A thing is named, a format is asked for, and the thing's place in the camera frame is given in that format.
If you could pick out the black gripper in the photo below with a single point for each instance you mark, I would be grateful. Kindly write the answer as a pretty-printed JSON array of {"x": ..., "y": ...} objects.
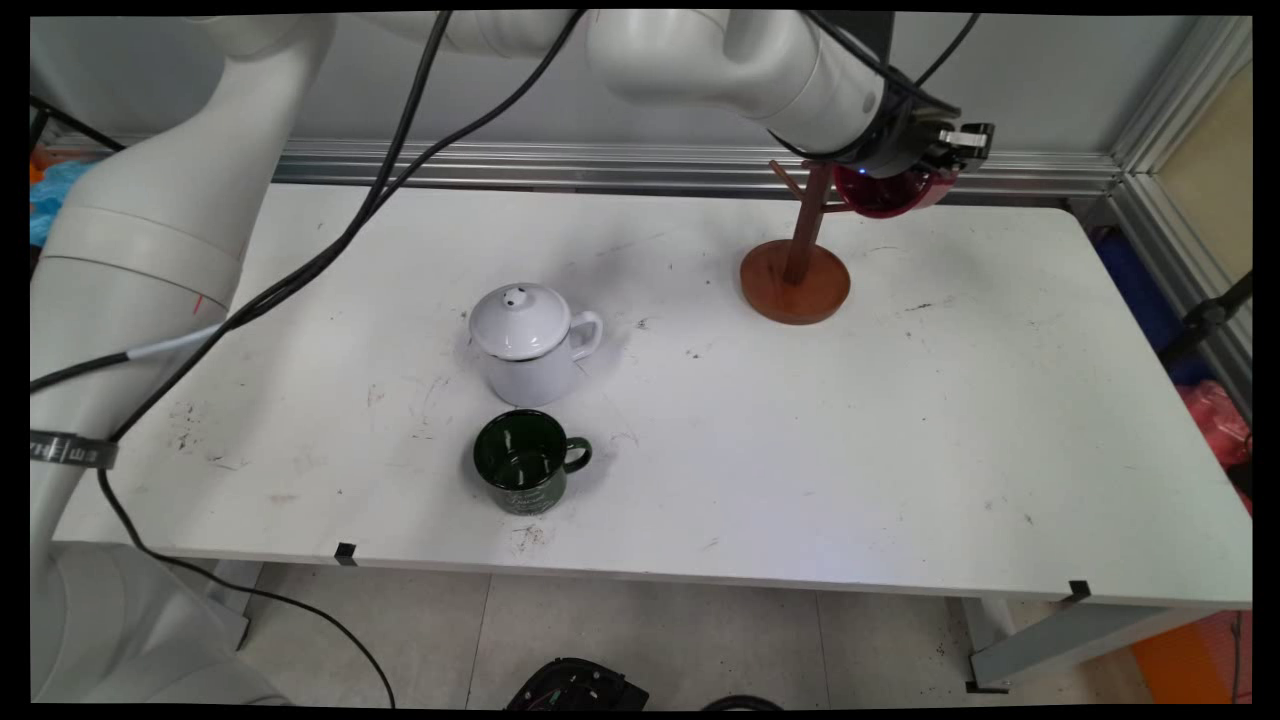
[{"x": 905, "y": 130}]

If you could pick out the red mug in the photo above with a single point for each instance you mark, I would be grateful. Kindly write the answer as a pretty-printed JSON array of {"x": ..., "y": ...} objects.
[{"x": 885, "y": 195}]

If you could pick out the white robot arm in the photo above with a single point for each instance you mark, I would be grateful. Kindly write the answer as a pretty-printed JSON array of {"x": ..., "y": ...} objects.
[{"x": 150, "y": 220}]

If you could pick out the brown wooden mug tree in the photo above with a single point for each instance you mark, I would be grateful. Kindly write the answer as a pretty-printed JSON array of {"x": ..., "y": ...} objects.
[{"x": 797, "y": 285}]

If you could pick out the dark blue object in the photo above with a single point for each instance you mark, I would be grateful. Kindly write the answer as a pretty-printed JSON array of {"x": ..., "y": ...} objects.
[{"x": 1135, "y": 290}]

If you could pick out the red plastic bag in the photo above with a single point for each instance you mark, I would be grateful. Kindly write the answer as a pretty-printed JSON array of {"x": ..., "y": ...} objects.
[{"x": 1215, "y": 425}]

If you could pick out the white enamel lid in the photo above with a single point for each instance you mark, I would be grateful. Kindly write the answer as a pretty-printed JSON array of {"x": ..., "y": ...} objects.
[{"x": 520, "y": 320}]

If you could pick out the white enamel mug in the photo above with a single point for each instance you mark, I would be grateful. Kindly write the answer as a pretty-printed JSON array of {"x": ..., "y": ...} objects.
[{"x": 535, "y": 378}]

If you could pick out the black tape marker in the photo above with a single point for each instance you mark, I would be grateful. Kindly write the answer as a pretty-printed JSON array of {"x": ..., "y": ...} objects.
[
  {"x": 1078, "y": 590},
  {"x": 346, "y": 554}
]

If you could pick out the dark green mug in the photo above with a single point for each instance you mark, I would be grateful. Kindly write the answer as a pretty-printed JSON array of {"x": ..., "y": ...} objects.
[{"x": 525, "y": 465}]

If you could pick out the grey table leg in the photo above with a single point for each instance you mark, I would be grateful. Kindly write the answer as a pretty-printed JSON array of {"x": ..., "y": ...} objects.
[
  {"x": 1080, "y": 635},
  {"x": 235, "y": 585}
]

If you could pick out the black curved object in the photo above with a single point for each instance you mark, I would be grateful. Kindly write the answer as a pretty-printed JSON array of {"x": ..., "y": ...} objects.
[{"x": 742, "y": 703}]

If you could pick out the orange object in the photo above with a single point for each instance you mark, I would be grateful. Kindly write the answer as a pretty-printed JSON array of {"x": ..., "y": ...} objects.
[{"x": 1180, "y": 660}]

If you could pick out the black device on floor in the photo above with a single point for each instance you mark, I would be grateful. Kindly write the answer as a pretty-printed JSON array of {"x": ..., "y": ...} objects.
[{"x": 575, "y": 688}]

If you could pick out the aluminium frame rail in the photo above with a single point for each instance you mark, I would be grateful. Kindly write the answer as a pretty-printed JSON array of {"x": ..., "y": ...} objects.
[{"x": 620, "y": 165}]

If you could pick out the aluminium frame post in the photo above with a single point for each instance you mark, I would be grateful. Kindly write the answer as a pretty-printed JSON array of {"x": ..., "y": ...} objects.
[{"x": 1175, "y": 230}]

